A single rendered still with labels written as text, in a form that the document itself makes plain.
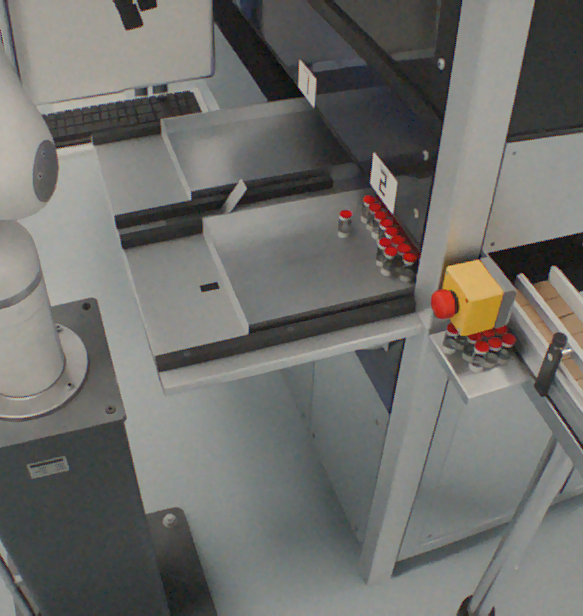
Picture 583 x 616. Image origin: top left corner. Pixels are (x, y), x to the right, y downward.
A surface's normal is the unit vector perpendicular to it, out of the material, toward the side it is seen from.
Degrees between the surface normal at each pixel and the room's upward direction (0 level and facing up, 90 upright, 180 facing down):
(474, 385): 0
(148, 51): 90
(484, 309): 90
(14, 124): 59
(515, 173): 90
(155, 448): 0
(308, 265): 0
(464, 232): 90
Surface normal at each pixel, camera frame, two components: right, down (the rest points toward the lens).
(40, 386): 0.64, 0.55
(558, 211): 0.33, 0.66
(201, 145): 0.03, -0.71
